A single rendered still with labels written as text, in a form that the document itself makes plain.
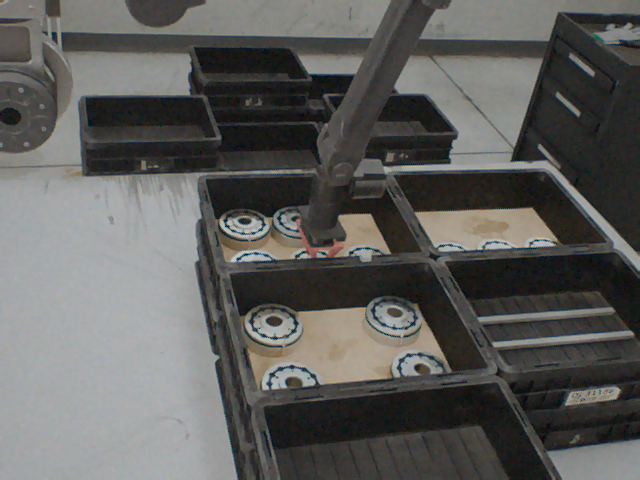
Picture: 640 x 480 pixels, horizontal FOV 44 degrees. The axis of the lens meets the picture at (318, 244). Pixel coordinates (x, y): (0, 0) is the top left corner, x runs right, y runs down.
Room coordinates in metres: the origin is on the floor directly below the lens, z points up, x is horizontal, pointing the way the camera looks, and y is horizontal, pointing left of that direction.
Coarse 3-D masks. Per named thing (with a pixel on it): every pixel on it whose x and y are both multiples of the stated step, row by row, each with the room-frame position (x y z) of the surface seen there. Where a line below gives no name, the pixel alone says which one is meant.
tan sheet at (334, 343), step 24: (312, 312) 1.09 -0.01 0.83; (336, 312) 1.10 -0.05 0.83; (360, 312) 1.12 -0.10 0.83; (312, 336) 1.03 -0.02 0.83; (336, 336) 1.04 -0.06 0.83; (360, 336) 1.05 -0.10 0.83; (432, 336) 1.08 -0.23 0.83; (264, 360) 0.95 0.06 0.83; (288, 360) 0.96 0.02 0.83; (312, 360) 0.97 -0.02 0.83; (336, 360) 0.98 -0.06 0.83; (360, 360) 0.99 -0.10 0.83; (384, 360) 1.00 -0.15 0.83
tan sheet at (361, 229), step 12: (348, 216) 1.43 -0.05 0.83; (360, 216) 1.43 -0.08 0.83; (348, 228) 1.38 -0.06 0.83; (360, 228) 1.39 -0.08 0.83; (372, 228) 1.40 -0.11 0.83; (276, 240) 1.30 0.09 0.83; (348, 240) 1.34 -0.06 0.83; (360, 240) 1.34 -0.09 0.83; (372, 240) 1.35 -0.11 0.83; (228, 252) 1.23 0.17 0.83; (240, 252) 1.24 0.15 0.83; (276, 252) 1.26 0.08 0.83; (288, 252) 1.26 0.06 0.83
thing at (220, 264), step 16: (208, 176) 1.34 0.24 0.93; (224, 176) 1.35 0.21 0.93; (240, 176) 1.36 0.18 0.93; (256, 176) 1.37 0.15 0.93; (272, 176) 1.38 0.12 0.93; (288, 176) 1.39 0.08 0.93; (304, 176) 1.40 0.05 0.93; (208, 208) 1.22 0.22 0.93; (400, 208) 1.33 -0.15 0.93; (208, 224) 1.17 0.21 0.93; (416, 240) 1.23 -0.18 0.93; (352, 256) 1.15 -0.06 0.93; (384, 256) 1.17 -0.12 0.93; (400, 256) 1.17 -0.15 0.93; (416, 256) 1.18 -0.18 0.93
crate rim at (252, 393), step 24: (312, 264) 1.11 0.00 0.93; (336, 264) 1.12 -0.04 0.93; (360, 264) 1.13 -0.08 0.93; (384, 264) 1.14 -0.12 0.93; (408, 264) 1.16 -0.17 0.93; (432, 264) 1.16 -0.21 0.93; (456, 312) 1.04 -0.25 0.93; (240, 336) 0.89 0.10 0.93; (240, 360) 0.85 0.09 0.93; (336, 384) 0.83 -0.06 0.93; (360, 384) 0.83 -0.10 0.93; (384, 384) 0.84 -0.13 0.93
